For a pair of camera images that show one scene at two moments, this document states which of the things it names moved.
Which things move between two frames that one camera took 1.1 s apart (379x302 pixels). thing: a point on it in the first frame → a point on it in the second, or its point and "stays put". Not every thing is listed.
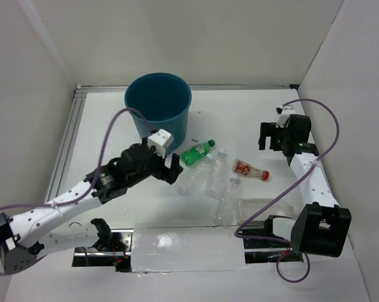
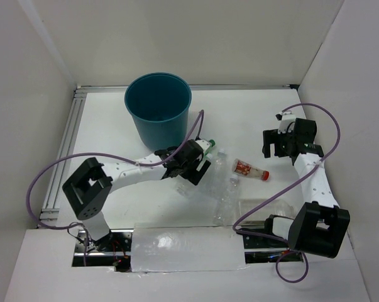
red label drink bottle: [241, 167] stays put
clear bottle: [197, 173] stays put
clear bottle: [227, 211] stays put
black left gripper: [167, 173] → [194, 177]
